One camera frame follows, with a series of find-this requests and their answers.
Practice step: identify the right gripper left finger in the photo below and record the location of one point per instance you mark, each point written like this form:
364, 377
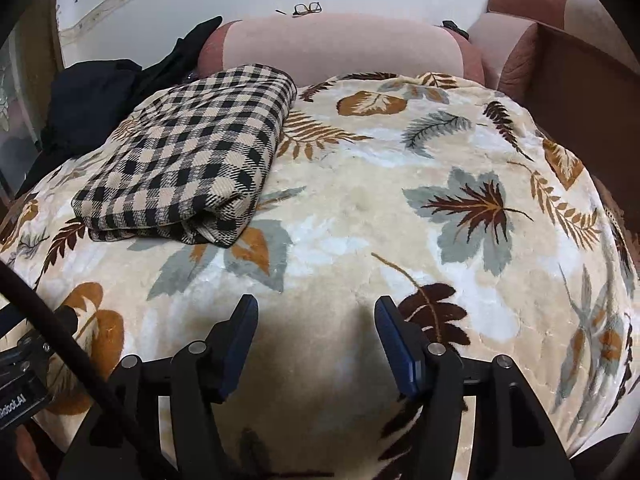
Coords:
171, 401

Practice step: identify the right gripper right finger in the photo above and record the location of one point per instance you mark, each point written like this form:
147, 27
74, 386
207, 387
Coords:
513, 437

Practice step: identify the black beige checkered shirt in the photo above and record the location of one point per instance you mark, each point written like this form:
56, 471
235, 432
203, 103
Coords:
190, 162

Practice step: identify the black garment pile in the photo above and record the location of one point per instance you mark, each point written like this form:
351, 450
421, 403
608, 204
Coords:
90, 99

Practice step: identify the cream leaf pattern blanket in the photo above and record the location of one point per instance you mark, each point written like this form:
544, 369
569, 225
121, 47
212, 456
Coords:
433, 190

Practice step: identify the wooden glass panel door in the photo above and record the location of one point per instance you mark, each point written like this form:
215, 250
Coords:
30, 59

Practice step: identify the pink brown side cushion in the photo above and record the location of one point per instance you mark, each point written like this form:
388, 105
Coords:
507, 35

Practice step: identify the pink bolster cushion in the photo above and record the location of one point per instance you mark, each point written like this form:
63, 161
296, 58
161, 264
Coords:
316, 47

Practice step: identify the small black object on cushion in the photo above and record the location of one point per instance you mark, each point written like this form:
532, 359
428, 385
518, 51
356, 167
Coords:
453, 27

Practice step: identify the eyeglasses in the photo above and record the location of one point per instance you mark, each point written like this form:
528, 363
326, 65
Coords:
302, 9

